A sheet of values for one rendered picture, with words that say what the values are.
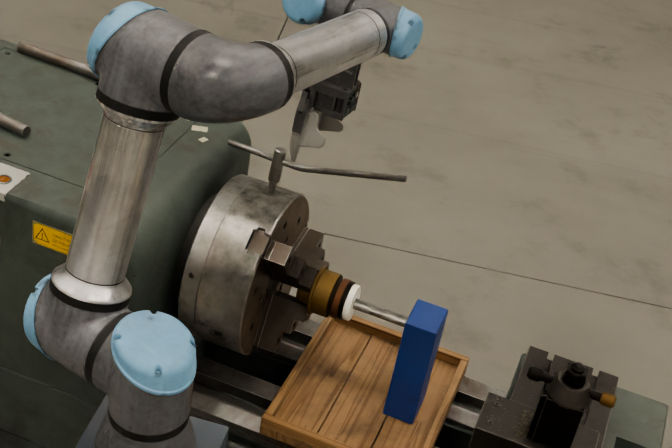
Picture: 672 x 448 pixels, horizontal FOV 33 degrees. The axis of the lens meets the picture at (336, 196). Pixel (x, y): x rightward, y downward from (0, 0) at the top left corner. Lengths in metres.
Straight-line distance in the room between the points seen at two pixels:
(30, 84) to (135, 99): 0.81
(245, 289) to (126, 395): 0.45
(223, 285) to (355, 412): 0.37
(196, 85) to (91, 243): 0.29
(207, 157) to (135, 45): 0.67
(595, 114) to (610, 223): 0.89
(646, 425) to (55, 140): 1.23
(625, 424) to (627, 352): 1.72
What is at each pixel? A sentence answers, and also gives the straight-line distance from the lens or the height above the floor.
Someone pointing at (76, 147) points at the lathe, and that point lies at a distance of 2.12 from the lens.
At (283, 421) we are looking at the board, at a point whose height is 0.90.
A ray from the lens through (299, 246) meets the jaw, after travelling 2.18.
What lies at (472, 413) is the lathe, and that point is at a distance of 2.28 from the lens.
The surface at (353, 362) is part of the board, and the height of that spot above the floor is 0.89.
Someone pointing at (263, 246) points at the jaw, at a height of 1.20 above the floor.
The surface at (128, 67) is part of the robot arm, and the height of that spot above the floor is 1.68.
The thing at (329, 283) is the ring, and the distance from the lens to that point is 2.09.
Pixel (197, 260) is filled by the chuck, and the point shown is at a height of 1.16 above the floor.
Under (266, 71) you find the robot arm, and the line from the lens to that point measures 1.48.
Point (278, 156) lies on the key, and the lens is 2.05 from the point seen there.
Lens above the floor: 2.39
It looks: 33 degrees down
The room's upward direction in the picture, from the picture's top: 11 degrees clockwise
